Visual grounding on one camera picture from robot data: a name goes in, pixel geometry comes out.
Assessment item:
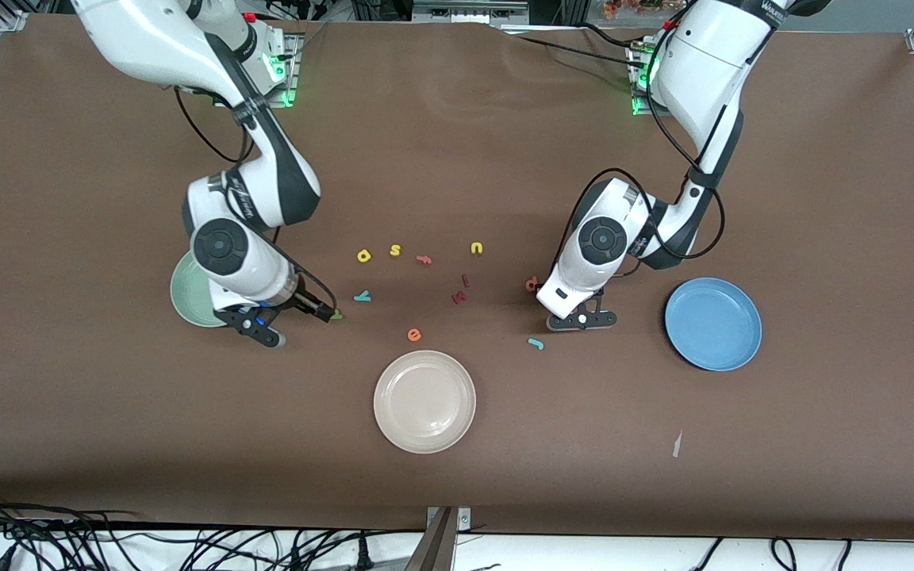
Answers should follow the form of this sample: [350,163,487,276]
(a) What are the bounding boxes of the green plate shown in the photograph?
[170,249,229,328]

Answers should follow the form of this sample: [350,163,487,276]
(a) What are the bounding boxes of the blue plate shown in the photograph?
[664,277,763,372]

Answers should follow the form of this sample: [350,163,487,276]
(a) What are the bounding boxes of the beige plate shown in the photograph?
[373,350,477,454]

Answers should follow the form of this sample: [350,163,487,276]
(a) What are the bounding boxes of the brown table cover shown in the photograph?
[0,12,914,542]

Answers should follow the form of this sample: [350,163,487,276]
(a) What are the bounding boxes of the orange decorative objects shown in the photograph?
[604,0,669,18]

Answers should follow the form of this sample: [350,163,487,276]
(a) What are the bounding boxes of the grey metal box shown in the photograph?
[412,0,530,25]

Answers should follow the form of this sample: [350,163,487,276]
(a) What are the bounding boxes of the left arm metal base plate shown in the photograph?
[628,44,670,118]

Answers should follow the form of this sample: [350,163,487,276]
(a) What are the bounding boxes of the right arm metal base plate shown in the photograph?
[213,33,301,109]

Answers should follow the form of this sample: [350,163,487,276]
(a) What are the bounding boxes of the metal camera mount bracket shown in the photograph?
[405,506,472,571]

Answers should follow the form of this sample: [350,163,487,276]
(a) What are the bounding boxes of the thick black base cable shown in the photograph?
[502,29,637,64]

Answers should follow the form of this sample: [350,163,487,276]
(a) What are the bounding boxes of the thin black base cable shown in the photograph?
[580,22,642,52]

